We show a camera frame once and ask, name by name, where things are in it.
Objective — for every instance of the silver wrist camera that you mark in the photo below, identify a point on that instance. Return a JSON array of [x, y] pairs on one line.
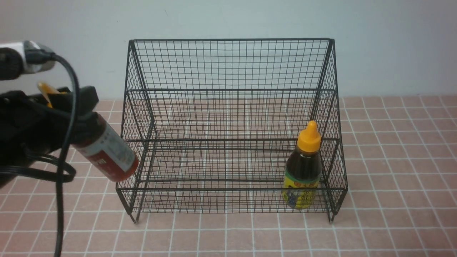
[[25, 57]]

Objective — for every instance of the black wire mesh shelf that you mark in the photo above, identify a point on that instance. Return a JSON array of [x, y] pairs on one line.
[[213, 122]]

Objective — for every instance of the red ketchup bottle yellow cap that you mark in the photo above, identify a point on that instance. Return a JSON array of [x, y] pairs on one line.
[[94, 139]]

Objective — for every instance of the dark sauce bottle yellow label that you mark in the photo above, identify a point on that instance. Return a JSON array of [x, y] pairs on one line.
[[303, 169]]

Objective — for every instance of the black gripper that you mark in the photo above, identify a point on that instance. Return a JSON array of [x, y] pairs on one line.
[[22, 127]]

